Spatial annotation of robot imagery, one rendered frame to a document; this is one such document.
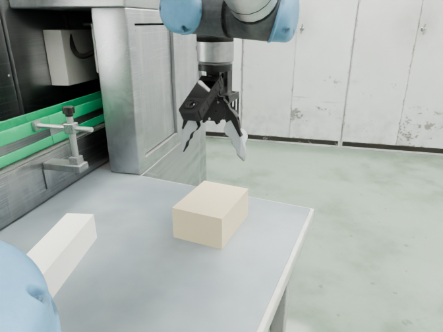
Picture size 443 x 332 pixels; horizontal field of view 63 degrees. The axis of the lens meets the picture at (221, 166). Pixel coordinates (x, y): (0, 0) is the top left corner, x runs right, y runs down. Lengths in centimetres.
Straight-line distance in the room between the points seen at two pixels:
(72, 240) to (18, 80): 67
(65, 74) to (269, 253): 92
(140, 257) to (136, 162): 45
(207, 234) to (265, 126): 314
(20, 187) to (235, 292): 59
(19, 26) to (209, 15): 81
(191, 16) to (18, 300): 49
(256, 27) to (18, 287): 47
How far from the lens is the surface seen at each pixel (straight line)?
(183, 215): 80
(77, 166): 100
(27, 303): 23
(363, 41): 373
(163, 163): 133
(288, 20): 59
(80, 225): 82
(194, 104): 70
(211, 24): 63
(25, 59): 133
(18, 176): 100
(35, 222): 100
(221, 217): 76
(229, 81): 80
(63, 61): 136
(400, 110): 387
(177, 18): 63
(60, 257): 74
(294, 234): 86
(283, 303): 108
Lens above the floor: 120
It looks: 22 degrees down
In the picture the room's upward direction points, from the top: straight up
